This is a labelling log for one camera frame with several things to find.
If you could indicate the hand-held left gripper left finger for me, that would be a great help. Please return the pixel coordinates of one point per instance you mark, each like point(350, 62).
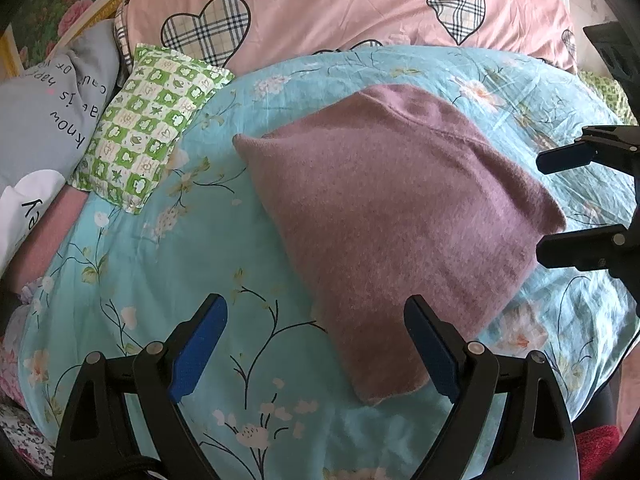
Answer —
point(197, 355)

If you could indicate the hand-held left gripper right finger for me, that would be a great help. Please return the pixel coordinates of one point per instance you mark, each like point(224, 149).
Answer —
point(435, 355)

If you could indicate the black plastic frame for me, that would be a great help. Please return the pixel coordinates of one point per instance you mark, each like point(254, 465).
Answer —
point(615, 50)

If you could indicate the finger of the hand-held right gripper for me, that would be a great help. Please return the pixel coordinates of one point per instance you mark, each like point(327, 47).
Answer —
point(565, 157)
point(575, 252)

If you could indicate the floral bed sheet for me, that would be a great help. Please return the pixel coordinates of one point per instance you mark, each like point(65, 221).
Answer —
point(20, 425)

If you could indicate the grey and white printed pillow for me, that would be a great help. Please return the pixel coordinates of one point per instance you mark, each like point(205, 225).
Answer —
point(45, 120)

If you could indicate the floral painted headboard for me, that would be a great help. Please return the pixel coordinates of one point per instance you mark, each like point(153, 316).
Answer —
point(60, 0)

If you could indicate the red cloth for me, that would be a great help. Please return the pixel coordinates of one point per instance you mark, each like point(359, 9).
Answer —
point(597, 452)

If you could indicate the mauve knit sweater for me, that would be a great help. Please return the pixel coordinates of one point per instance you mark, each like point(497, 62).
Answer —
point(400, 240)

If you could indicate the green patterned cloth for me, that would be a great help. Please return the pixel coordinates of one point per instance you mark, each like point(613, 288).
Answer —
point(607, 97)

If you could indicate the pink pillow with plaid hearts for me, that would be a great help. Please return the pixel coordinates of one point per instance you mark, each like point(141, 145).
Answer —
point(350, 5)

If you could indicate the turquoise floral blanket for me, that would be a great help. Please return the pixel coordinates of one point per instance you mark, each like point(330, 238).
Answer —
point(165, 270)

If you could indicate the plain pink pillow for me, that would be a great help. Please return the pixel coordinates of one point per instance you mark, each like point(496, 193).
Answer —
point(47, 240)

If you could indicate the green checked pillow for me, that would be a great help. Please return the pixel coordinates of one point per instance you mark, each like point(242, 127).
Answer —
point(142, 125)

